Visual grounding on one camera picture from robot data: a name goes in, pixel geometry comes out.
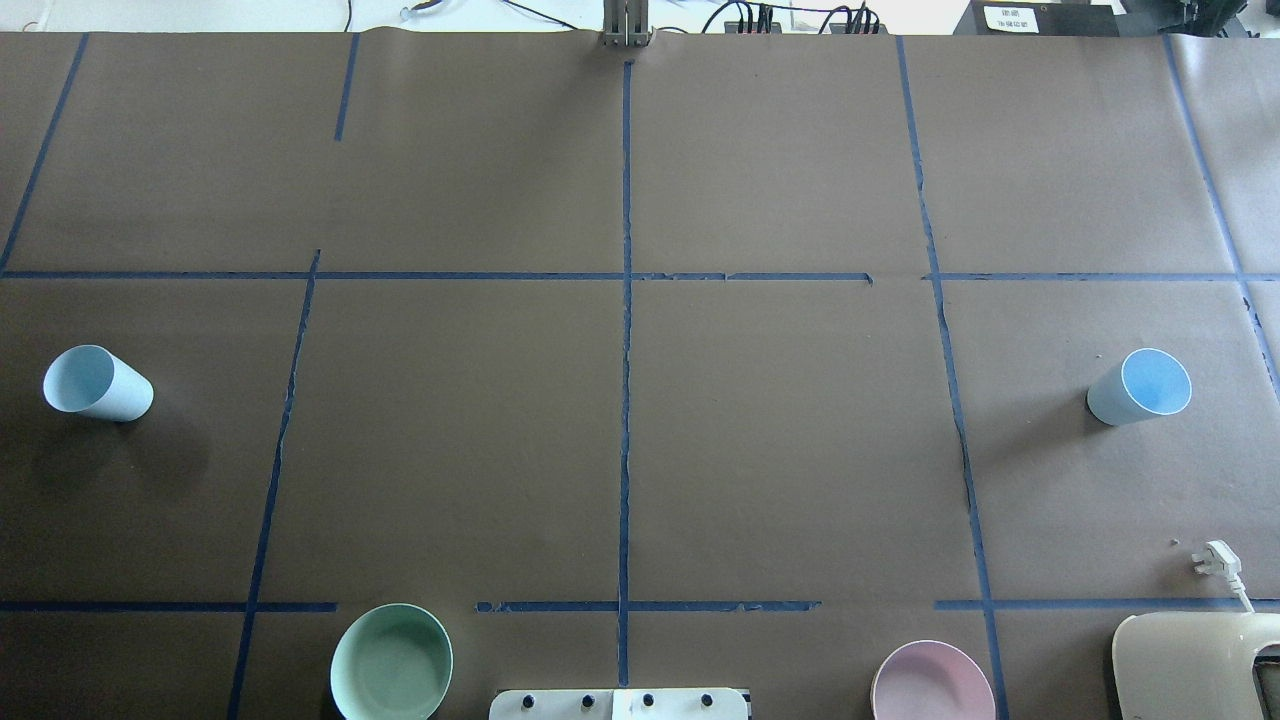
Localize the light blue cup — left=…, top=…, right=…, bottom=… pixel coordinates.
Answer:
left=42, top=345, right=155, bottom=423
left=1085, top=348, right=1193, bottom=427

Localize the green bowl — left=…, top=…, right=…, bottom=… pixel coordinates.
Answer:
left=329, top=603, right=454, bottom=719

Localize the pink bowl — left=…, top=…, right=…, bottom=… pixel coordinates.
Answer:
left=869, top=639, right=997, bottom=719

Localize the black box with label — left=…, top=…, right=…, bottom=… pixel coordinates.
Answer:
left=952, top=1, right=1120, bottom=37

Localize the cream toaster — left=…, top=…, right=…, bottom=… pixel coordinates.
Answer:
left=1111, top=611, right=1279, bottom=719

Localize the white power plug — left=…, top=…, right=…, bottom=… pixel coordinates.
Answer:
left=1190, top=539, right=1254, bottom=614

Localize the aluminium frame post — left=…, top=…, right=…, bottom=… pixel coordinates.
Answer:
left=602, top=0, right=653, bottom=47

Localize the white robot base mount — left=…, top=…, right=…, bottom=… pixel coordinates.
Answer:
left=488, top=687, right=753, bottom=719

